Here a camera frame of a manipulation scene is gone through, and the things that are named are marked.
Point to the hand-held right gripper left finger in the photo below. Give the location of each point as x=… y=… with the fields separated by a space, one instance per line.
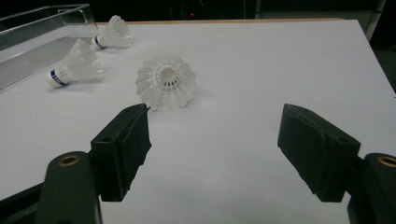
x=118 y=155

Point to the clear plastic tray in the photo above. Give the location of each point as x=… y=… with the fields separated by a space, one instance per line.
x=31 y=59

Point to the white feather shuttlecock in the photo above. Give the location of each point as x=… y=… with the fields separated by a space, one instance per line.
x=77 y=67
x=168 y=84
x=115 y=34

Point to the white table cover sheet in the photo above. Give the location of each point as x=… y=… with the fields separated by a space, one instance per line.
x=249 y=77

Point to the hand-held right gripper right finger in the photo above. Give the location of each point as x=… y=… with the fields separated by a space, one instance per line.
x=317 y=155

